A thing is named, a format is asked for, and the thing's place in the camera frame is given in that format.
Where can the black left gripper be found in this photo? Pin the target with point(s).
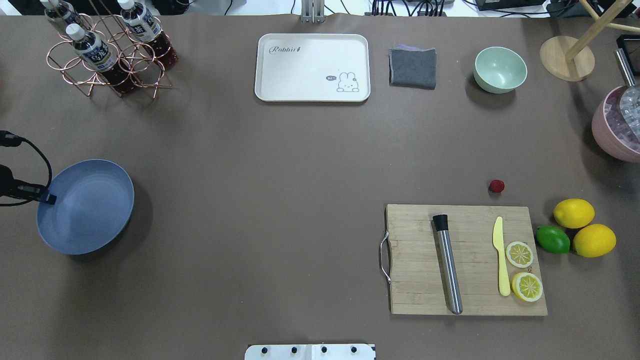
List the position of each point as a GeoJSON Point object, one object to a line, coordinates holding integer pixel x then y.
{"type": "Point", "coordinates": [4, 178]}

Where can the blue plate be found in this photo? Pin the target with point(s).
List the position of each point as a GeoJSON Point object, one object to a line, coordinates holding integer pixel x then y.
{"type": "Point", "coordinates": [95, 200]}

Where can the red strawberry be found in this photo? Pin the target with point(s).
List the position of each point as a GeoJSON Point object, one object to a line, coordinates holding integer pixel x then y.
{"type": "Point", "coordinates": [496, 186]}

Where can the dark drink bottle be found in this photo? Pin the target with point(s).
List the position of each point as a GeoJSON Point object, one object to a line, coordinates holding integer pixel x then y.
{"type": "Point", "coordinates": [97, 54]}
{"type": "Point", "coordinates": [144, 28]}
{"type": "Point", "coordinates": [60, 14]}

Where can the cream rabbit tray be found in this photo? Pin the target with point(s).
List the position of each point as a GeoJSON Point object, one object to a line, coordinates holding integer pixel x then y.
{"type": "Point", "coordinates": [312, 67]}

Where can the bamboo cutting board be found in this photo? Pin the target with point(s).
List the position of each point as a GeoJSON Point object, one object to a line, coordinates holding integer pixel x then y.
{"type": "Point", "coordinates": [417, 280]}

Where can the grey folded cloth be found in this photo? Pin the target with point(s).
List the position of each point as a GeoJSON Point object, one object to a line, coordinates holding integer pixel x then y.
{"type": "Point", "coordinates": [413, 67]}

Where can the steel muddler black tip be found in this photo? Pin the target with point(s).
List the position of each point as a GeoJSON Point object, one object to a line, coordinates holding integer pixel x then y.
{"type": "Point", "coordinates": [448, 268]}

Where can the yellow plastic knife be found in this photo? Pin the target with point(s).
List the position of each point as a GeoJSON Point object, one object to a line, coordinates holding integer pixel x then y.
{"type": "Point", "coordinates": [499, 245]}

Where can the mint green bowl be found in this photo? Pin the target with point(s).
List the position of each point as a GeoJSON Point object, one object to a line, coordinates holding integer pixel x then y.
{"type": "Point", "coordinates": [499, 70]}

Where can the lemon half slice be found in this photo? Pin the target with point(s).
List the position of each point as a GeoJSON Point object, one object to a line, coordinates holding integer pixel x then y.
{"type": "Point", "coordinates": [519, 254]}
{"type": "Point", "coordinates": [527, 286]}

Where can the green lime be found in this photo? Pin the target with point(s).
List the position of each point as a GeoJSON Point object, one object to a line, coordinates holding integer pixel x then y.
{"type": "Point", "coordinates": [553, 239]}

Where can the yellow lemon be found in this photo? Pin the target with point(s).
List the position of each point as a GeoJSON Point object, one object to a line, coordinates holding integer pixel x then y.
{"type": "Point", "coordinates": [594, 240]}
{"type": "Point", "coordinates": [574, 213]}

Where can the wooden cup tree stand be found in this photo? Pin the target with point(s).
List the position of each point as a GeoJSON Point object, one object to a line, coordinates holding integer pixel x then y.
{"type": "Point", "coordinates": [571, 59]}

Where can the pink ice bowl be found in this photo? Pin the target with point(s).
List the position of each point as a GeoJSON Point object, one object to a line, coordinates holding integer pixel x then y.
{"type": "Point", "coordinates": [610, 130]}

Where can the metal ice scoop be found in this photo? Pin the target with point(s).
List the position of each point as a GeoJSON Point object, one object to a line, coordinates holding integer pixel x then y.
{"type": "Point", "coordinates": [629, 103]}

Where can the copper wire bottle rack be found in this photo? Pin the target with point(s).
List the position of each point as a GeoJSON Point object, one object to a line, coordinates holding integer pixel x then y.
{"type": "Point", "coordinates": [122, 46]}

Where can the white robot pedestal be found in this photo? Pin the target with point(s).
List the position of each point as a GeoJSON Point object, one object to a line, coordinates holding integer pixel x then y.
{"type": "Point", "coordinates": [320, 351]}

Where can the aluminium frame post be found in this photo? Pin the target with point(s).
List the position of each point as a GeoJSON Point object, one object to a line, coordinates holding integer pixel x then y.
{"type": "Point", "coordinates": [312, 11]}

